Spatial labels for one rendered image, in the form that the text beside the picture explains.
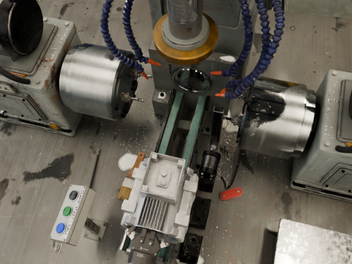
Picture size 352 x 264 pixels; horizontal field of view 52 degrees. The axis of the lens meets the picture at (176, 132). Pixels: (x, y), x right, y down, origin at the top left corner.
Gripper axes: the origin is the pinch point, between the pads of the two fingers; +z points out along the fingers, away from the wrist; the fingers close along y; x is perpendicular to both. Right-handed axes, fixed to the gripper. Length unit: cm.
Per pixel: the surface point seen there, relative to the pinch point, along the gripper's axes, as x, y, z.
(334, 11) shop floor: 130, -71, 182
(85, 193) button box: 1.7, 22.1, -4.9
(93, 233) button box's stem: 27.4, 23.7, -15.6
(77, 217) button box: 1.2, 21.9, -12.3
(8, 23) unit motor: -21, 52, 33
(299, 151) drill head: 5.9, -37.6, 24.2
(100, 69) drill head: -2.9, 28.9, 33.5
